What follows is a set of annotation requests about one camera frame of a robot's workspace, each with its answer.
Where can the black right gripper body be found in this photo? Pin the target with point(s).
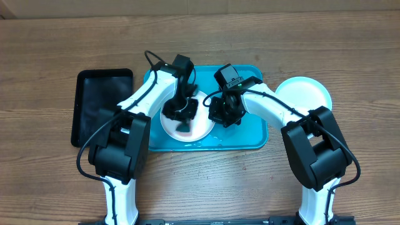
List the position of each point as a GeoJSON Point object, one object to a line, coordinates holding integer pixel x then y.
{"type": "Point", "coordinates": [225, 114]}

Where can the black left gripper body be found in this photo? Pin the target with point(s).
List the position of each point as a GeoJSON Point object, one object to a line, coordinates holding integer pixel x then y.
{"type": "Point", "coordinates": [179, 108]}

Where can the green and pink sponge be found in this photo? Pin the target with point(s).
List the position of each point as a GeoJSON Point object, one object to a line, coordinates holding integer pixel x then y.
{"type": "Point", "coordinates": [183, 127]}

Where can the white plate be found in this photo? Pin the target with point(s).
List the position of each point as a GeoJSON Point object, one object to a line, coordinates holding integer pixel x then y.
{"type": "Point", "coordinates": [199, 127]}

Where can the light blue plate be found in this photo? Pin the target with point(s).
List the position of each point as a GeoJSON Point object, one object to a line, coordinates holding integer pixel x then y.
{"type": "Point", "coordinates": [305, 92]}

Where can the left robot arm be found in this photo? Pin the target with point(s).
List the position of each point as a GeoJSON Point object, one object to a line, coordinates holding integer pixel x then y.
{"type": "Point", "coordinates": [118, 149]}

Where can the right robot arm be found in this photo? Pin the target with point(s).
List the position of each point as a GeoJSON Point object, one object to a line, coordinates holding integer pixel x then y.
{"type": "Point", "coordinates": [316, 150]}

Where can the teal plastic tray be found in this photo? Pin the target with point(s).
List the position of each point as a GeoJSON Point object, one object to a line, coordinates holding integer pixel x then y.
{"type": "Point", "coordinates": [252, 133]}

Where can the black plastic tray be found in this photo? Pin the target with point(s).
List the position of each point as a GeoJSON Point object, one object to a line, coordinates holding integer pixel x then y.
{"type": "Point", "coordinates": [95, 89]}

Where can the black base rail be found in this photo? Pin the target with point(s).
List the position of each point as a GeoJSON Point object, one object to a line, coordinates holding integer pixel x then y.
{"type": "Point", "coordinates": [218, 221]}

